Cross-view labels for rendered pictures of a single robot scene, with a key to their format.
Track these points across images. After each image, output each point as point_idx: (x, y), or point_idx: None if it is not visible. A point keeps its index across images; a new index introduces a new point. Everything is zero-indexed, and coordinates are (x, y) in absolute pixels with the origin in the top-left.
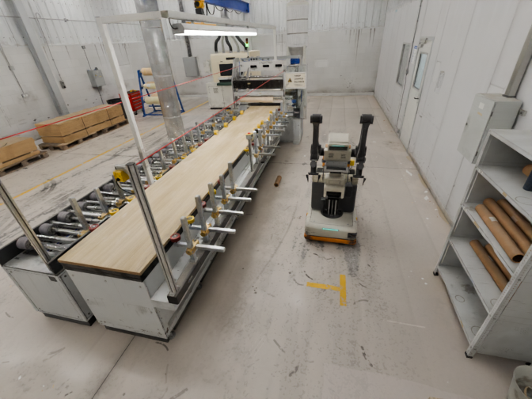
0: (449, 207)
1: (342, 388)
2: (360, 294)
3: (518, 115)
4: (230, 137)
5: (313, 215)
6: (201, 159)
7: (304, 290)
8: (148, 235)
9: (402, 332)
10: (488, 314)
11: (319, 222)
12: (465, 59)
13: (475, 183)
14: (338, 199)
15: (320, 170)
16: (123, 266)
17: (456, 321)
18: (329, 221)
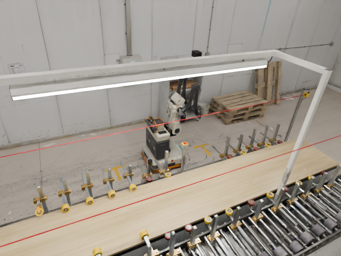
0: (113, 121)
1: (235, 137)
2: (198, 141)
3: None
4: (144, 211)
5: (174, 155)
6: (218, 191)
7: (214, 155)
8: (292, 149)
9: (203, 130)
10: (199, 103)
11: (178, 151)
12: (56, 48)
13: (167, 83)
14: None
15: (163, 132)
16: (305, 142)
17: (186, 122)
18: (173, 148)
